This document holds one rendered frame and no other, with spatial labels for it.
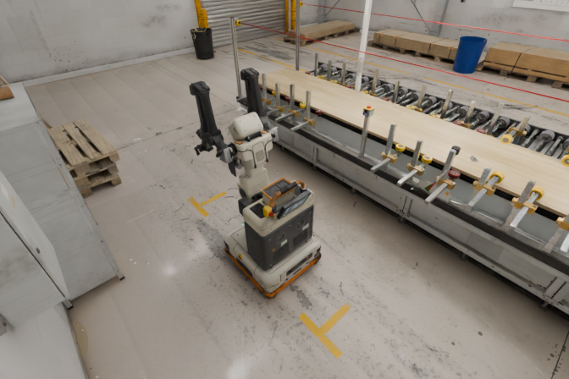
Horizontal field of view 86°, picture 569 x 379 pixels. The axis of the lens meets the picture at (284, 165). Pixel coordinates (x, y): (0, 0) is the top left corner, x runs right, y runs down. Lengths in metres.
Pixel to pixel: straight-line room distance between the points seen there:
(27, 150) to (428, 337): 2.96
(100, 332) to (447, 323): 2.65
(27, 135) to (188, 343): 1.75
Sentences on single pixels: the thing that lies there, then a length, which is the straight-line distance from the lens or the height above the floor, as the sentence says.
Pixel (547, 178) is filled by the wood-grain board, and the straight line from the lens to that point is 3.08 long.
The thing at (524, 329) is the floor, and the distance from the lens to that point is 3.16.
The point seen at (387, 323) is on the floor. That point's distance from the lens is 2.74.
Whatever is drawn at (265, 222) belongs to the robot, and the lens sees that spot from 2.15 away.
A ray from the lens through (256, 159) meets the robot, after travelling 2.24.
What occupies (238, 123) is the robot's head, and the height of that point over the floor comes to 1.37.
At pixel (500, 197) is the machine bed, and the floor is 0.80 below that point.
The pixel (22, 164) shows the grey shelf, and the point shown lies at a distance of 2.41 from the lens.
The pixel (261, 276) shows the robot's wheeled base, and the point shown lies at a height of 0.26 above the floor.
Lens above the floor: 2.35
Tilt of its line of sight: 35 degrees down
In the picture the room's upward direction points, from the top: 1 degrees counter-clockwise
